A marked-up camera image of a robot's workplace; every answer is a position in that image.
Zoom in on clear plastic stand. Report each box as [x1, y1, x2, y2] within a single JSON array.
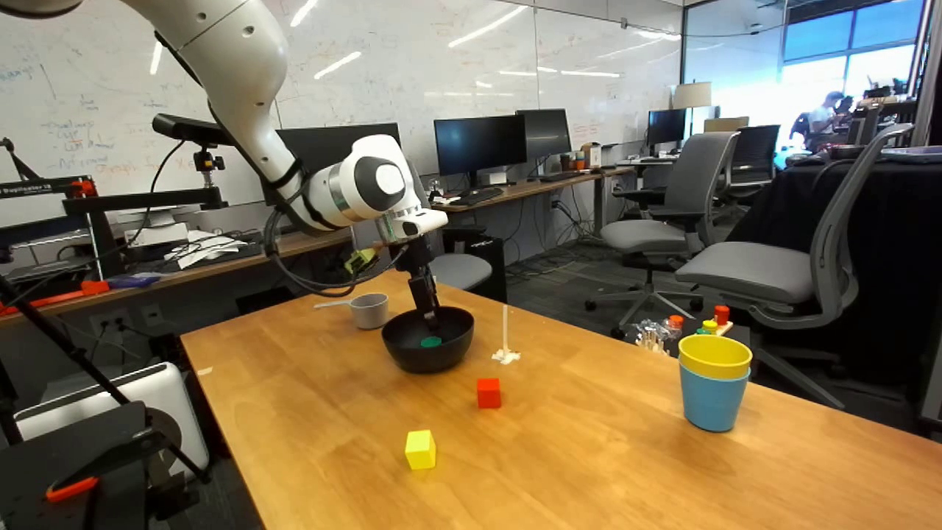
[[491, 304, 520, 366]]

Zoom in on grey office chair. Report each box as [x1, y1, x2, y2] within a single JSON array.
[[673, 123, 916, 410]]

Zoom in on yellow cube block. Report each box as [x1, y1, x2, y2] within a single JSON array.
[[403, 429, 438, 470]]

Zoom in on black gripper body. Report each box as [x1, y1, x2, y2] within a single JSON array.
[[403, 237, 438, 318]]

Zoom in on yellow and blue stacked cups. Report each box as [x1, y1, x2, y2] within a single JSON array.
[[679, 335, 753, 432]]

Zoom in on small grey cup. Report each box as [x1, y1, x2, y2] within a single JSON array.
[[351, 295, 388, 329]]

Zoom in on green cylinder block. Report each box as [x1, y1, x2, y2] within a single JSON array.
[[417, 335, 441, 351]]

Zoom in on orange cube block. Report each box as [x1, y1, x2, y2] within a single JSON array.
[[476, 376, 504, 410]]

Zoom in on black bowl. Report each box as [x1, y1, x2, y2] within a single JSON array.
[[383, 307, 473, 373]]

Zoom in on black computer monitor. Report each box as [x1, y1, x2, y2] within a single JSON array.
[[432, 115, 525, 173]]

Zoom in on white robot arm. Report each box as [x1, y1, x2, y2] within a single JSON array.
[[123, 0, 447, 318]]

